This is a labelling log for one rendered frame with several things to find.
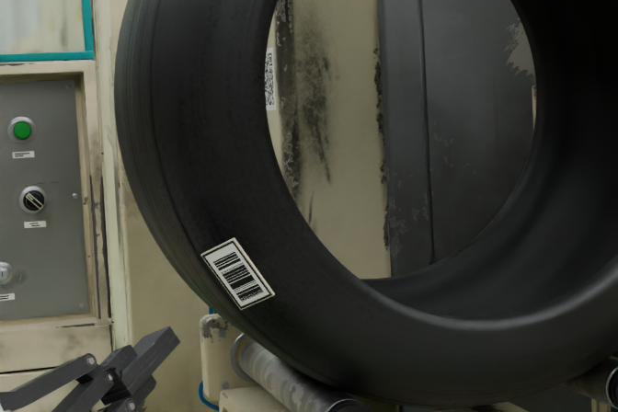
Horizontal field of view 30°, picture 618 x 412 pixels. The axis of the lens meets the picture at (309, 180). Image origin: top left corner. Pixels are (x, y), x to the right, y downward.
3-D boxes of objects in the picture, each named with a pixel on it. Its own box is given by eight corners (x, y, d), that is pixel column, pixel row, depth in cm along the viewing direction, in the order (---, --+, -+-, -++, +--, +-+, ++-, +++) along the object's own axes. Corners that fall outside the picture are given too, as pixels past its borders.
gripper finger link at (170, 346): (126, 387, 80) (132, 395, 81) (176, 333, 86) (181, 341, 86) (98, 397, 82) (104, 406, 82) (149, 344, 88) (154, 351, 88)
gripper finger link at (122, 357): (86, 401, 80) (62, 366, 80) (124, 360, 84) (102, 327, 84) (100, 395, 79) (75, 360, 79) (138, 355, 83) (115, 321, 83)
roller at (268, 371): (269, 331, 134) (277, 368, 135) (232, 340, 133) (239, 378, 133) (370, 395, 101) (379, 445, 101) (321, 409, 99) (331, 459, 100)
